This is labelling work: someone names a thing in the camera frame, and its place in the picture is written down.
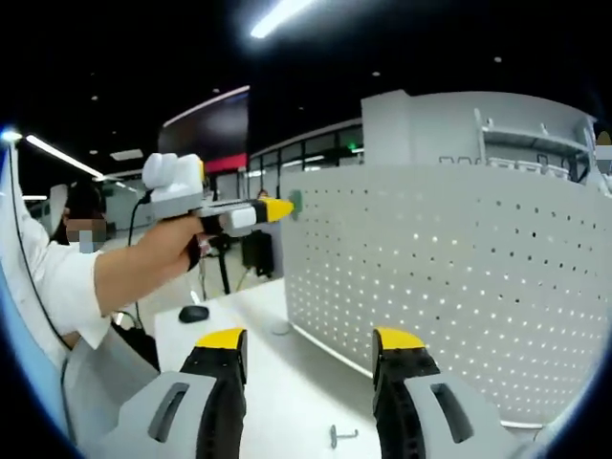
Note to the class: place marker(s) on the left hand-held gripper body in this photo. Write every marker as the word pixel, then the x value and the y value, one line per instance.
pixel 174 186

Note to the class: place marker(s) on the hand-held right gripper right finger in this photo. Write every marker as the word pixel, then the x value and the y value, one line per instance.
pixel 406 411

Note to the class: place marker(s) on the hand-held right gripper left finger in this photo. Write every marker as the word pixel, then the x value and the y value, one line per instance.
pixel 220 406

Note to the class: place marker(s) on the dark metal hook assembly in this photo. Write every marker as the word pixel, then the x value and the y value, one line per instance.
pixel 334 434

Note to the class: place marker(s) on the grey perforated mounting plate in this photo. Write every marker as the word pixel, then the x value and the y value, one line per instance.
pixel 430 263

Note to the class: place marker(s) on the person's left hand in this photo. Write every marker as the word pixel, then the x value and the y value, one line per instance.
pixel 177 241

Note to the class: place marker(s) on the black box on floor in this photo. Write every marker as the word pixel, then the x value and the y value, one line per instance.
pixel 258 253

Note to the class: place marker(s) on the black tripod stand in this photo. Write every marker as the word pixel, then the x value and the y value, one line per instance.
pixel 222 263

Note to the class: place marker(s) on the person's head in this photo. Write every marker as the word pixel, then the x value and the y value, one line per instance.
pixel 83 200

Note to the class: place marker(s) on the black computer mouse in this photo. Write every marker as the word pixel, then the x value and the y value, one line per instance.
pixel 193 314

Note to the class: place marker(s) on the grey round desk grommet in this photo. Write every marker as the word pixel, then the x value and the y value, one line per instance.
pixel 281 328

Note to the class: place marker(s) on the black bag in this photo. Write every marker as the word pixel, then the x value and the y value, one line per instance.
pixel 138 345

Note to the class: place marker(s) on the ceiling light strip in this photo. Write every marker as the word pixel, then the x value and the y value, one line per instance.
pixel 279 16
pixel 62 155

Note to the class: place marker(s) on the red wall sign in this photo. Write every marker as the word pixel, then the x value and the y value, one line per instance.
pixel 227 163

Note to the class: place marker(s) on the white wall shelf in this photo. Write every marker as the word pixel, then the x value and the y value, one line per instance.
pixel 526 137

